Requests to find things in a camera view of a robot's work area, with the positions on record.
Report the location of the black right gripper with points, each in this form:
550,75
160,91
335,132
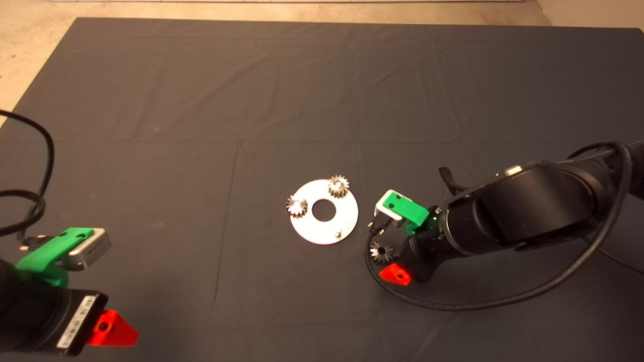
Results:
422,256

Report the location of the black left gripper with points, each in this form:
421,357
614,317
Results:
50,322

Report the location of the small steel planetary gear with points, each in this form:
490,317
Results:
338,186
297,206
380,251

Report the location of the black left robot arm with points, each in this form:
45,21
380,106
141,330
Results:
10,291

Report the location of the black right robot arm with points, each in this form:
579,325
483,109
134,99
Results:
528,211

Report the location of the round metal carrier plate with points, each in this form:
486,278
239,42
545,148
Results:
327,234

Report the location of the dark grey table cloth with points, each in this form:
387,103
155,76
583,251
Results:
151,75

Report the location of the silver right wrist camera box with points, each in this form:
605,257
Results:
383,213

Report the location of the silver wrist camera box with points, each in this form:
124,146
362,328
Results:
94,249
383,213

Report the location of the green right camera mount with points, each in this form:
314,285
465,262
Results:
402,207

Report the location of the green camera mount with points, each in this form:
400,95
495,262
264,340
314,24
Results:
43,256
402,207

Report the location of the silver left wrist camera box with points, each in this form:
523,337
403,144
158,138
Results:
94,249

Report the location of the green left camera mount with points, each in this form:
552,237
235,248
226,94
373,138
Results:
43,256

